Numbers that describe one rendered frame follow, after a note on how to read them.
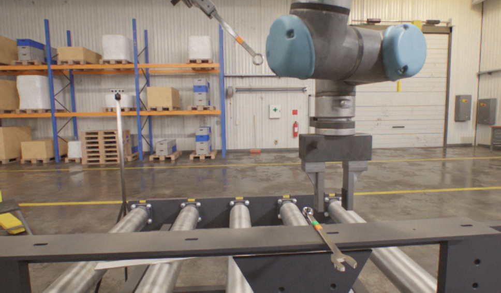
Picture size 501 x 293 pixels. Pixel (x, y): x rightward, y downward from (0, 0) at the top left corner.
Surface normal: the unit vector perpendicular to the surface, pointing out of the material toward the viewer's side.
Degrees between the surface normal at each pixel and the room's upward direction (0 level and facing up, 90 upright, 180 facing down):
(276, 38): 90
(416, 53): 90
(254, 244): 0
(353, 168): 90
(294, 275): 90
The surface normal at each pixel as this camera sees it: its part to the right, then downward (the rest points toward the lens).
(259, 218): 0.06, 0.09
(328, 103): -0.59, 0.07
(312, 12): -0.40, 0.32
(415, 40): 0.38, 0.07
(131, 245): -0.02, -1.00
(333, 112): -0.38, 0.10
